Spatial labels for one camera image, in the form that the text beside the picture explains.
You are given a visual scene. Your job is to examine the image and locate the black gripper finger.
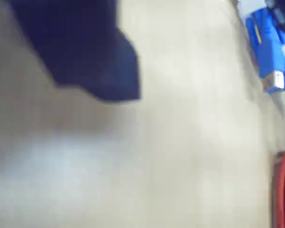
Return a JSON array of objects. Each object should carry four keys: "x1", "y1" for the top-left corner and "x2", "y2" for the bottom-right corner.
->
[{"x1": 7, "y1": 0, "x2": 142, "y2": 103}]

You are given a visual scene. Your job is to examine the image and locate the blue charging cable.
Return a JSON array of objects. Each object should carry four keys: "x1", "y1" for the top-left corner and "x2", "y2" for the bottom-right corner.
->
[{"x1": 237, "y1": 0, "x2": 285, "y2": 94}]

